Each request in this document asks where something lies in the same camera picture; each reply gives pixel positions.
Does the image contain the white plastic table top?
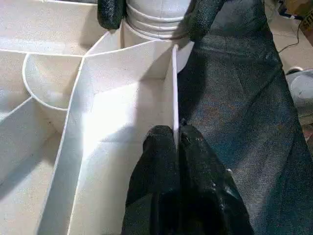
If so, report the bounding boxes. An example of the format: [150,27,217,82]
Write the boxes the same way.
[0,0,195,235]

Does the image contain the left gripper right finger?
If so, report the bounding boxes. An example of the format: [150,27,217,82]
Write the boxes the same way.
[177,119,256,235]

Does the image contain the black floor cables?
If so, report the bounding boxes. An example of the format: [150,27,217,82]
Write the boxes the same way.
[267,0,313,54]

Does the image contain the white plastic table leg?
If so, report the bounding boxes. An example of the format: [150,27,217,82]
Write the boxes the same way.
[120,0,194,41]

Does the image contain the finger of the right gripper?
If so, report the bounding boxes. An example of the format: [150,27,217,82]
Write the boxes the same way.
[183,0,226,42]
[97,0,127,31]

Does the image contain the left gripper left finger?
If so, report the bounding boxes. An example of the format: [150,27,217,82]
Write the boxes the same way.
[121,125,180,235]

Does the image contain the black plastic mat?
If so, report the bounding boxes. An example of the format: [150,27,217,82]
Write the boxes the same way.
[174,0,313,235]

